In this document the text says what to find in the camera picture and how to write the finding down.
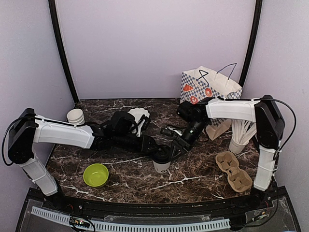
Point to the white slotted cable duct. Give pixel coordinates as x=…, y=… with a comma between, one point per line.
x=85, y=225

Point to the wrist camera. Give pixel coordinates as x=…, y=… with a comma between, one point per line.
x=121, y=122
x=185, y=111

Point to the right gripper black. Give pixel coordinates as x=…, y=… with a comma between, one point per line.
x=180, y=140

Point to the white paper coffee cup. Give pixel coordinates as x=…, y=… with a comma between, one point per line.
x=161, y=167

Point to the green bowl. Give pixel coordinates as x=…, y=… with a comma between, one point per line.
x=96, y=175

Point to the right black corner post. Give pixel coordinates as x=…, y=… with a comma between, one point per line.
x=251, y=43

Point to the black front rail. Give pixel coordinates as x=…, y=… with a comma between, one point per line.
x=278, y=206

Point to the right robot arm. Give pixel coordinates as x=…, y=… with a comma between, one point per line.
x=263, y=112

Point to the patterned paper takeout bag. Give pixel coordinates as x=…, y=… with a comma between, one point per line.
x=202, y=82

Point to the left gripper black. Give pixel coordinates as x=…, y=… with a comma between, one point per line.
x=144, y=143

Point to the bundle of white wrapped straws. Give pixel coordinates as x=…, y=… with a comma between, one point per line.
x=242, y=131

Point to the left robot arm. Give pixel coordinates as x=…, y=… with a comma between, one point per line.
x=29, y=128

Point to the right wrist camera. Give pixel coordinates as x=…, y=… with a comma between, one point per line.
x=185, y=111

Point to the left black corner post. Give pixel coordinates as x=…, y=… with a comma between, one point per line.
x=61, y=50

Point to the black corner post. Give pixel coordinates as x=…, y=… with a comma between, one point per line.
x=61, y=50
x=251, y=43

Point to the white fluted ceramic bowl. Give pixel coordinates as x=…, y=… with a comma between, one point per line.
x=140, y=113

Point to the brown cardboard cup carrier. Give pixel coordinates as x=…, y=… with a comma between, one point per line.
x=237, y=178

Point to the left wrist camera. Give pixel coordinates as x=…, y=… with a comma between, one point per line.
x=121, y=122

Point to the stack of white paper cups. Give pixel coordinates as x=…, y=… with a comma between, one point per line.
x=76, y=116

